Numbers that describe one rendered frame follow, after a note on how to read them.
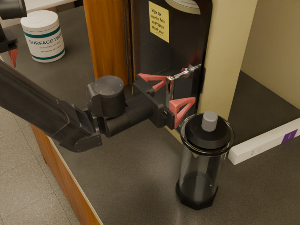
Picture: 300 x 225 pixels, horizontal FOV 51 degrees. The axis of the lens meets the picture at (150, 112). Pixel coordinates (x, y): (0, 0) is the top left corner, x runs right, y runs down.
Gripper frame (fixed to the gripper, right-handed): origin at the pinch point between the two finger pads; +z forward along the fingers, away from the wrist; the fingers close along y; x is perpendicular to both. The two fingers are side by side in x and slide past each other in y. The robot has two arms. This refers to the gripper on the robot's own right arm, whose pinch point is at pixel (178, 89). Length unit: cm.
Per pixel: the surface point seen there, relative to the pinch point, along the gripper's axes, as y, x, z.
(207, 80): -4.8, -3.8, 4.0
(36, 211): 71, 113, -42
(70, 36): 74, 19, 1
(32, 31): 62, 6, -15
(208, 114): -13.3, -4.1, -3.4
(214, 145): -17.4, 0.0, -4.9
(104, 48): 32.5, 3.9, -2.6
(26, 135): 130, 111, -28
